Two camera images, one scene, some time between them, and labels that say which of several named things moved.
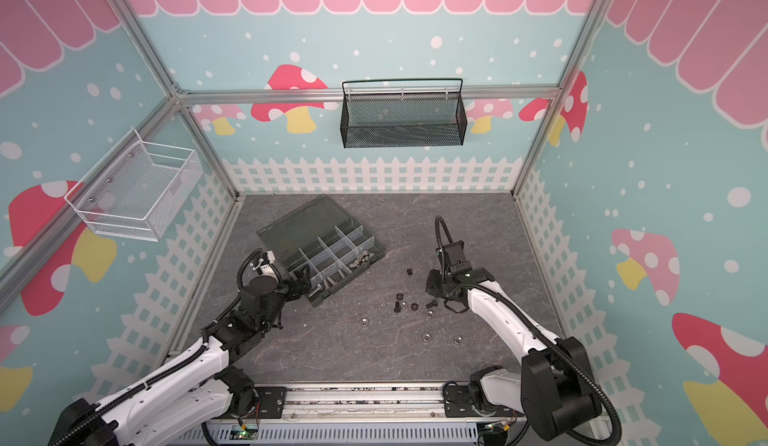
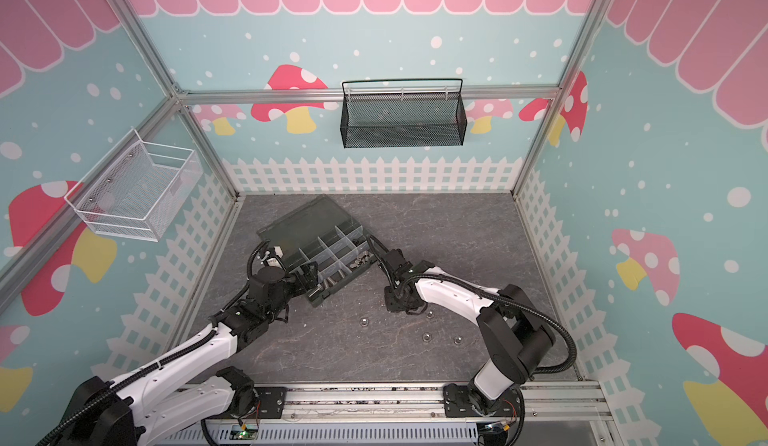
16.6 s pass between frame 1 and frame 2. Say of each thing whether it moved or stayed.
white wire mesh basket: stayed
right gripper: moved
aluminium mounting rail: stayed
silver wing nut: stayed
